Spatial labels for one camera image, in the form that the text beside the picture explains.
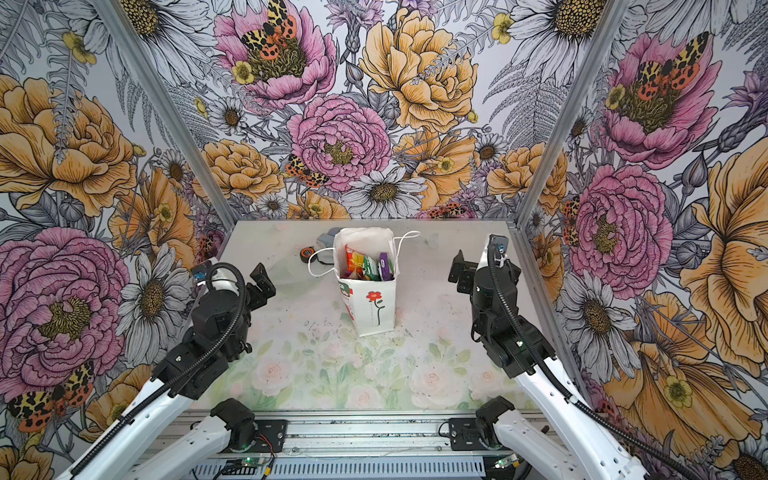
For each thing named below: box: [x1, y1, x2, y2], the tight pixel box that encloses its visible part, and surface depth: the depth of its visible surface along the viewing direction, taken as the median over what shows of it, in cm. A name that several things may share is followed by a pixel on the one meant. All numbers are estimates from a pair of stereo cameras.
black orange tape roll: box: [300, 246, 317, 264], surface depth 111 cm
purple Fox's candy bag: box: [380, 252, 392, 281], surface depth 90 cm
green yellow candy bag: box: [362, 255, 381, 281], surface depth 85 cm
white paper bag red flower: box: [333, 227, 400, 337], surface depth 85 cm
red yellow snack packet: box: [345, 244, 361, 276], surface depth 90 cm
